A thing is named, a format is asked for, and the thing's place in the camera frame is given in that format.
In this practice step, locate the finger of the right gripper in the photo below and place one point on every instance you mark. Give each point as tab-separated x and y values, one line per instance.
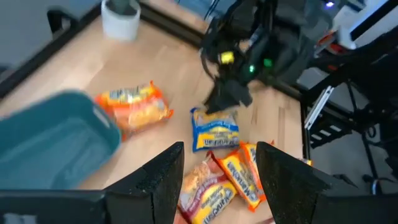
219	98
242	95

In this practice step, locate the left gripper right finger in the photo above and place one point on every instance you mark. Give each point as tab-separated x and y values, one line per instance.
286	186

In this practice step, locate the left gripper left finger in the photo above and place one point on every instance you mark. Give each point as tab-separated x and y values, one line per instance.
155	186

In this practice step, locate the orange Maruchan ramen packet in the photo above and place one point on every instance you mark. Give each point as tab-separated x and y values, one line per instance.
136	109
306	161
242	180
250	152

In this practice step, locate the blue Maruchan ramen packet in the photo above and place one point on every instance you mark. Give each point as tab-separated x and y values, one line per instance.
214	133

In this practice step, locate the red Maruchan ramen packet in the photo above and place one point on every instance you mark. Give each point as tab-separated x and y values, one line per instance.
205	196

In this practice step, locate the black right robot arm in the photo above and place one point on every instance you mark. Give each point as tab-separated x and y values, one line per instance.
289	18

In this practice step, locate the teal plastic bin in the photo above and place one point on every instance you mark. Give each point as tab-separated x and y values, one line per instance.
56	140

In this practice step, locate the potted plant white pot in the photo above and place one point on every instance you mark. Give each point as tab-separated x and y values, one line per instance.
121	21

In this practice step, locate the silver metal bracket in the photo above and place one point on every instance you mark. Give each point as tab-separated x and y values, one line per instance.
318	107

